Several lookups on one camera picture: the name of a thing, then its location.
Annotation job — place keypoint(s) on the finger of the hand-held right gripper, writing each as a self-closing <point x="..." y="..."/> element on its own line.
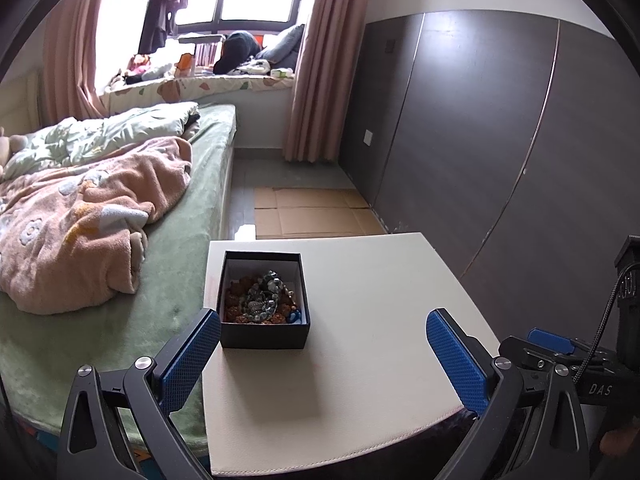
<point x="520" y="350"/>
<point x="550" y="341"/>

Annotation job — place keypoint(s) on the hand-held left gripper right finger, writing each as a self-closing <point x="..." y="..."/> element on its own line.
<point x="457" y="360"/>

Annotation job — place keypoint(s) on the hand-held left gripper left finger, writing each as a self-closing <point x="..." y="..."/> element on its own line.
<point x="190" y="360"/>

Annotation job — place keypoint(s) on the black jewelry box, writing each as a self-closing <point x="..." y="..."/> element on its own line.
<point x="265" y="337"/>

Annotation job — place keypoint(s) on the person's right hand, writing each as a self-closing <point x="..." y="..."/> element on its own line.
<point x="622" y="440"/>

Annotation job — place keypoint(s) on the green bed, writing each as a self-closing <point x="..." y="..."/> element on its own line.
<point x="190" y="220"/>

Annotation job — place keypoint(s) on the pink fleece blanket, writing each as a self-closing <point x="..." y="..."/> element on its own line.
<point x="75" y="220"/>

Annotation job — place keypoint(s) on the flattened cardboard sheet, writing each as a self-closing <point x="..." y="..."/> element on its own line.
<point x="315" y="215"/>

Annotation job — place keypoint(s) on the light green quilt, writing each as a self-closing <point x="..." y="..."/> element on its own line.
<point x="100" y="130"/>

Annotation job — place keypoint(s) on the printed window seat cushion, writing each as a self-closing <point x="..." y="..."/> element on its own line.
<point x="200" y="90"/>

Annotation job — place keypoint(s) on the pile of colourful clothes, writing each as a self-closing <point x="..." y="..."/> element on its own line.
<point x="145" y="70"/>

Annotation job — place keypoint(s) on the orange white box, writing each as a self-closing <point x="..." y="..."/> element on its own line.
<point x="185" y="65"/>

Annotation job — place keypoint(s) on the white printed cloth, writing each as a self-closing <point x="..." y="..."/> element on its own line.
<point x="260" y="69"/>

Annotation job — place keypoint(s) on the cream bed headboard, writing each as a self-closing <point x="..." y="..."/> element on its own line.
<point x="20" y="100"/>

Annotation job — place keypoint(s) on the black bag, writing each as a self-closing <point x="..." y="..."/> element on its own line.
<point x="235" y="52"/>

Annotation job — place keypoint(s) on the small white folding table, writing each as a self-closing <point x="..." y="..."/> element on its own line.
<point x="200" y="40"/>

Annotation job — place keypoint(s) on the pink curtain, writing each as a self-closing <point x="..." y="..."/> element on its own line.
<point x="75" y="45"/>
<point x="325" y="60"/>

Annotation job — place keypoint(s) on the grey pillow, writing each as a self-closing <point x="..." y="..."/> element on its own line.
<point x="282" y="45"/>

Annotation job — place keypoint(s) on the hanging dark clothes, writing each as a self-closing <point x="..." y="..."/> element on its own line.
<point x="162" y="5"/>

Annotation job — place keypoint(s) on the white wall socket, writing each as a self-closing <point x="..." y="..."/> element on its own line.
<point x="369" y="138"/>

